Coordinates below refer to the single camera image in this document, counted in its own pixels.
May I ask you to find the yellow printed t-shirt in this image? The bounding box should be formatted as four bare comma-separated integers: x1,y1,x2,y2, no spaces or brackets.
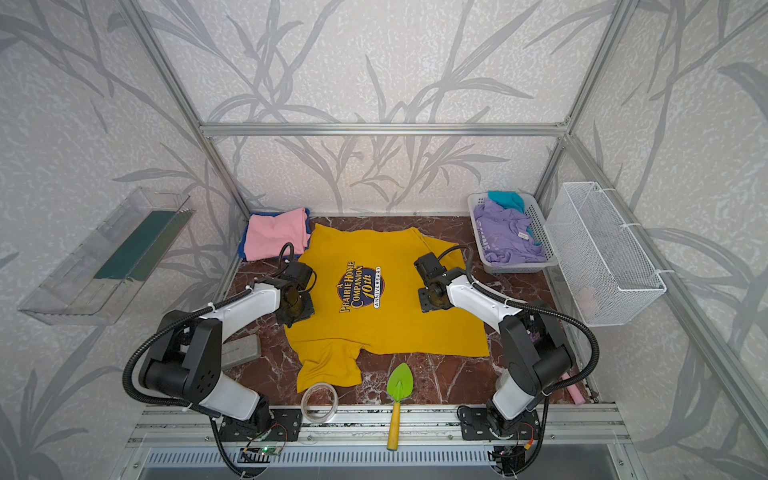
285,225,489,392

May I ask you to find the grey plastic laundry basket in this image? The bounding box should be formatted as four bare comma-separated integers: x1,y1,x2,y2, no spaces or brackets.
467,192,557,274

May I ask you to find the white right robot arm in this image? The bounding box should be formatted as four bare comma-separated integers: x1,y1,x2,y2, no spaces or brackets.
414,253,574,422

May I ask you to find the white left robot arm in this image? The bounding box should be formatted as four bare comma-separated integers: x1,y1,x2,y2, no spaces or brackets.
124,260,317,431

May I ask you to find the grey rectangular block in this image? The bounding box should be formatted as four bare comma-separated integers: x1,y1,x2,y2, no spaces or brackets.
221,335,262,371

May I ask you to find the green toy trowel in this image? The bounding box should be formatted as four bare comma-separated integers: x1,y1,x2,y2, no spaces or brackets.
387,363,414,451

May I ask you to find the purple t-shirt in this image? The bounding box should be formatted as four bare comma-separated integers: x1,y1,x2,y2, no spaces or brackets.
473,199,547,265

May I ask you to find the clear tape roll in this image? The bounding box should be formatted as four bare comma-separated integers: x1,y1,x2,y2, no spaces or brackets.
300,383,340,424

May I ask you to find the teal t-shirt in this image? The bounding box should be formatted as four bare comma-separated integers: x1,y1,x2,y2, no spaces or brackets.
487,191,526,213

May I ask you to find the purple pink toy rake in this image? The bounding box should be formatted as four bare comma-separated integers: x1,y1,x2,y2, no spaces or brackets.
566,381,588,406

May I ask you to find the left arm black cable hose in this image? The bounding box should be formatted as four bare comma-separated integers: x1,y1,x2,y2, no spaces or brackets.
122,241,298,478

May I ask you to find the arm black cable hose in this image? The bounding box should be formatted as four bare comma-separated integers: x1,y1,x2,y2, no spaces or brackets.
122,241,298,478
434,244,601,397

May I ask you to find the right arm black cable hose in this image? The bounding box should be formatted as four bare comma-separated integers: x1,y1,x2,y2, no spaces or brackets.
434,244,601,397

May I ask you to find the white wire mesh basket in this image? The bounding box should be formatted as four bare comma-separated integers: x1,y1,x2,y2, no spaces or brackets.
545,182,667,327

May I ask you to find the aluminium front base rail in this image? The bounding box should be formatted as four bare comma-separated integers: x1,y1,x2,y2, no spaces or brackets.
126,404,632,448

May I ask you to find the aluminium frame profile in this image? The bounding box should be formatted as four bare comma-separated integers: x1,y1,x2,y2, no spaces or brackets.
118,1,767,443

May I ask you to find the clear plastic wall shelf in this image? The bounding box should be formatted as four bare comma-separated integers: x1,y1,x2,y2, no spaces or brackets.
18,187,195,326

